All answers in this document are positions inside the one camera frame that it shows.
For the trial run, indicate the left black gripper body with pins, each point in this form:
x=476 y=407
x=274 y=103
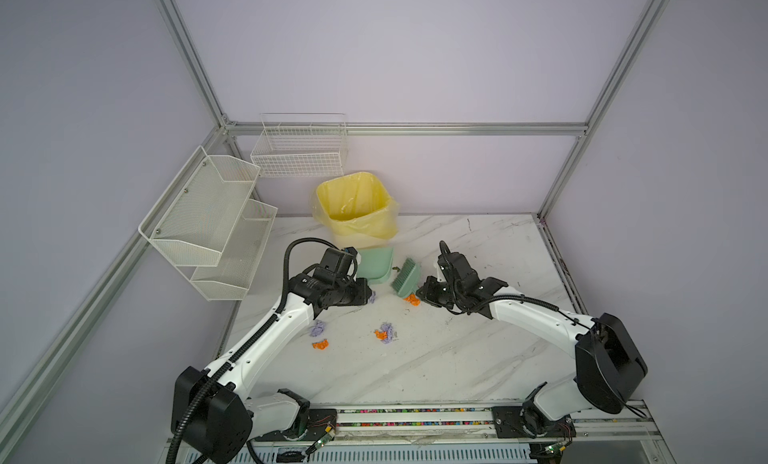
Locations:
x=351 y=293

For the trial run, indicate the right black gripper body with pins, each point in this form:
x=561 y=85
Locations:
x=438 y=293

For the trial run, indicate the green plastic dustpan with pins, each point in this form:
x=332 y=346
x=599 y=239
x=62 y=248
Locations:
x=375 y=264

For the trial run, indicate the green hand brush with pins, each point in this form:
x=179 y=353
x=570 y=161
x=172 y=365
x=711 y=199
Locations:
x=407 y=279

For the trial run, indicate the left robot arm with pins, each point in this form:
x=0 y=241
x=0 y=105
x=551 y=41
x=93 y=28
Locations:
x=213 y=410

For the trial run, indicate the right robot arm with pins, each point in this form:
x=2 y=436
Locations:
x=606 y=365

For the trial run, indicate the orange scraps centre pile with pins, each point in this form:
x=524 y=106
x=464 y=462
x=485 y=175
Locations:
x=413 y=300

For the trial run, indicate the purple orange scraps lower centre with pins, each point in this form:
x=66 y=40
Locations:
x=385 y=333

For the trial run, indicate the orange scrap far left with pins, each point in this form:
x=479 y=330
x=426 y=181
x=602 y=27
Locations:
x=321 y=345

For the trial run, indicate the yellow lined trash bin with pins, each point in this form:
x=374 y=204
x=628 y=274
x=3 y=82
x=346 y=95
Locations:
x=357 y=210

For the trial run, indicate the lower white mesh shelf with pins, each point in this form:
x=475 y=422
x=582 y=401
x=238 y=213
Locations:
x=232 y=278

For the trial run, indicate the white mesh shelf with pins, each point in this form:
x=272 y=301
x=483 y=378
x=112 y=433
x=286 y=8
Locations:
x=193 y=221
x=232 y=278

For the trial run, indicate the upper white mesh shelf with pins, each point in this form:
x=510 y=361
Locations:
x=193 y=221

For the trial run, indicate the white wire basket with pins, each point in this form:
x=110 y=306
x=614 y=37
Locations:
x=301 y=145

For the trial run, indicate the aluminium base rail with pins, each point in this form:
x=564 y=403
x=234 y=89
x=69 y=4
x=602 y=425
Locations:
x=446 y=433

